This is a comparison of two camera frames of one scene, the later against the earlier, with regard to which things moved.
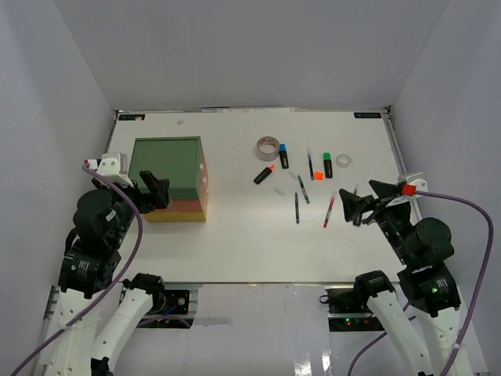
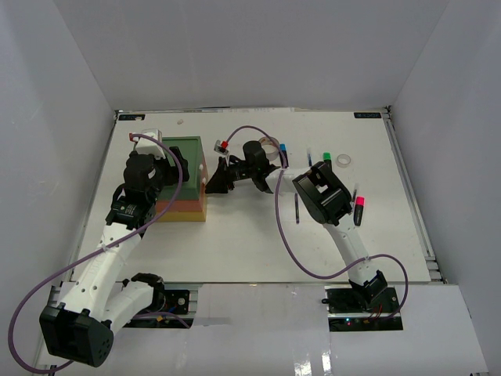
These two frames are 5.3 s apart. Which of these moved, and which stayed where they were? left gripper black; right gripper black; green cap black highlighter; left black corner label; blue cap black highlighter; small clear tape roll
Moved: left gripper black; right gripper black
Stayed: small clear tape roll; left black corner label; green cap black highlighter; blue cap black highlighter
